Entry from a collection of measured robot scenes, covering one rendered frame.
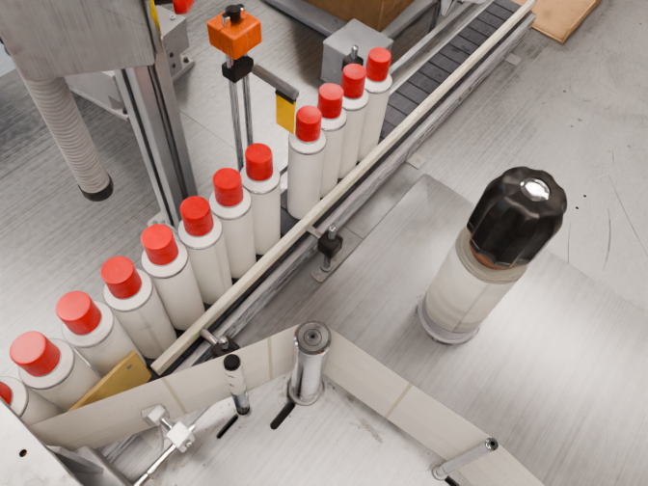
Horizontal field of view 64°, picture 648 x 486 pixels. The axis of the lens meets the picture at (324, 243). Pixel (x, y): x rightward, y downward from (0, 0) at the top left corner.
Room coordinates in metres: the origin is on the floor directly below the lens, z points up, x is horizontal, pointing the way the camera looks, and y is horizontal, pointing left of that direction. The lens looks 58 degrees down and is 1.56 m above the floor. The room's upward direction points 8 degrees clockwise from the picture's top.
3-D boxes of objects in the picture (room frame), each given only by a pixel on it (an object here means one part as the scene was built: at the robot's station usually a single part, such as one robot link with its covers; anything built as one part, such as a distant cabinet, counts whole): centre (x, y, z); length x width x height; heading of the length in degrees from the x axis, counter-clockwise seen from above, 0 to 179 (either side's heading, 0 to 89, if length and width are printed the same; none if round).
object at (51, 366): (0.13, 0.25, 0.98); 0.05 x 0.05 x 0.20
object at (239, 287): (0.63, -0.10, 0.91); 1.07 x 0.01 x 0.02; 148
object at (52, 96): (0.32, 0.26, 1.18); 0.04 x 0.04 x 0.21
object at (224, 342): (0.23, 0.12, 0.89); 0.06 x 0.03 x 0.12; 58
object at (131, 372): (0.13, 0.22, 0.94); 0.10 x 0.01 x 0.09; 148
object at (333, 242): (0.40, -0.01, 0.89); 0.03 x 0.03 x 0.12; 58
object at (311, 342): (0.19, 0.00, 0.97); 0.05 x 0.05 x 0.19
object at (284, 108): (0.46, 0.07, 1.09); 0.03 x 0.01 x 0.06; 58
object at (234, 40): (0.47, 0.10, 1.05); 0.10 x 0.04 x 0.33; 58
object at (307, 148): (0.48, 0.04, 0.98); 0.05 x 0.05 x 0.20
